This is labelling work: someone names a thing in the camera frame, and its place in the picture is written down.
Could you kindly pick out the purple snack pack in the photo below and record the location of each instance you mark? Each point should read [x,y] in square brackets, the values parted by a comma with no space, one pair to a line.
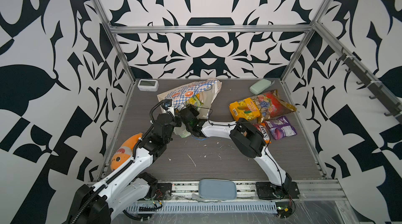
[280,128]

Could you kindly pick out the white digital clock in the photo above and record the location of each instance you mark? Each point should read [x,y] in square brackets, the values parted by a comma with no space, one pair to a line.
[148,85]

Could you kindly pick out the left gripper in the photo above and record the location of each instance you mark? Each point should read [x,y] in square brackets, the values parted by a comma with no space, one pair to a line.
[176,119]

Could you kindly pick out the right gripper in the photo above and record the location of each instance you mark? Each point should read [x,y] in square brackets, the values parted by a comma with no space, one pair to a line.
[193,110]

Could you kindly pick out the green spring candy bag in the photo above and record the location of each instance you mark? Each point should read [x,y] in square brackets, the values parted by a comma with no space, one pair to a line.
[195,101]

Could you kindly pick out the orange plush toy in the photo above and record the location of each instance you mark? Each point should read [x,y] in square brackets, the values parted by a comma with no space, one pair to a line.
[125,151]

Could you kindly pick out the blue checkered paper bag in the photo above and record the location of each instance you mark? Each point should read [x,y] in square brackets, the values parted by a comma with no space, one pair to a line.
[207,89]

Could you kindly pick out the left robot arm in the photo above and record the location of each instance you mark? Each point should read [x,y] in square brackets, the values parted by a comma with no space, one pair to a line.
[102,202]

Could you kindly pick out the grey-blue pouch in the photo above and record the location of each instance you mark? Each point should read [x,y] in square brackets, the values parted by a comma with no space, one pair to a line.
[217,189]

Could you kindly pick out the yellow mango candy bag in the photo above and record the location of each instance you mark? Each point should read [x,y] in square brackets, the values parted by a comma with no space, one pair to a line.
[245,108]

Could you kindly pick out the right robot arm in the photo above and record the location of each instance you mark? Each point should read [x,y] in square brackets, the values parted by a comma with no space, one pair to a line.
[250,142]

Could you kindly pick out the orange snack pack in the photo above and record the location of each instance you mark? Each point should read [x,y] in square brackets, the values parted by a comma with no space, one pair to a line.
[262,127]

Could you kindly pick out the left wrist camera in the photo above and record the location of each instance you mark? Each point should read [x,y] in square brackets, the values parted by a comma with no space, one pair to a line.
[168,107]

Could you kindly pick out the wall hook rack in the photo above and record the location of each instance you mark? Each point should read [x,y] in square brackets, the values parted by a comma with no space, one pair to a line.
[366,79]

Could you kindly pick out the mint green case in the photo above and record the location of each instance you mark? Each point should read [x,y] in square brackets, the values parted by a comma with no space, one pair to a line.
[260,86]

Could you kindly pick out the red fruit snack bag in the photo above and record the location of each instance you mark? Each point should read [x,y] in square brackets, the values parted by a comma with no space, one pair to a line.
[271,106]

